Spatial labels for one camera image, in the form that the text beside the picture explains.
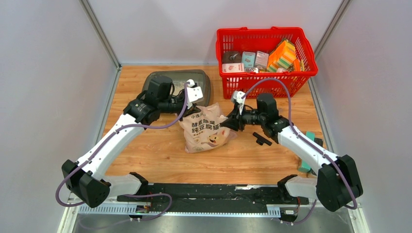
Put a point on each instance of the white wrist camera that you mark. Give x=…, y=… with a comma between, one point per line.
x=193, y=93
x=238, y=98

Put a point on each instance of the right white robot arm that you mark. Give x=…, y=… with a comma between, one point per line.
x=336, y=182

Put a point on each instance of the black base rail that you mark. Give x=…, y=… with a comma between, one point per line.
x=213, y=198

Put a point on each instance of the red plastic basket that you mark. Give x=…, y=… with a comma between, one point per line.
x=265, y=40

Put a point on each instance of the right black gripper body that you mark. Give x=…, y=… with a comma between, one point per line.
x=247, y=118

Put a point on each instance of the pink white small box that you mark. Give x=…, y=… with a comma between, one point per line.
x=233, y=68

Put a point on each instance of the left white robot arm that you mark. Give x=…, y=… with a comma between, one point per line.
x=154, y=108

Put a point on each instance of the grey litter box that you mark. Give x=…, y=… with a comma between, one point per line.
x=180, y=76

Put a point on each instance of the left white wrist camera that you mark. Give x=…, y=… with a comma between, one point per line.
x=193, y=93

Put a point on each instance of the orange sponge pack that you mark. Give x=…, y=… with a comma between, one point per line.
x=284, y=58

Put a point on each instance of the pink cat litter bag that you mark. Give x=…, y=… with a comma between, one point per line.
x=203, y=130

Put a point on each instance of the black bag clip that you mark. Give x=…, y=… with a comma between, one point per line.
x=261, y=140

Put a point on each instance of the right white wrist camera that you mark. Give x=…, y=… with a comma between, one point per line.
x=238, y=98

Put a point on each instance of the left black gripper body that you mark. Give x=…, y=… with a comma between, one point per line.
x=176, y=104

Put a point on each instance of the teal small box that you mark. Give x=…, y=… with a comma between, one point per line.
x=248, y=59

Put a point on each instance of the grey small box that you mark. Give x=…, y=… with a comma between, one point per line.
x=261, y=60

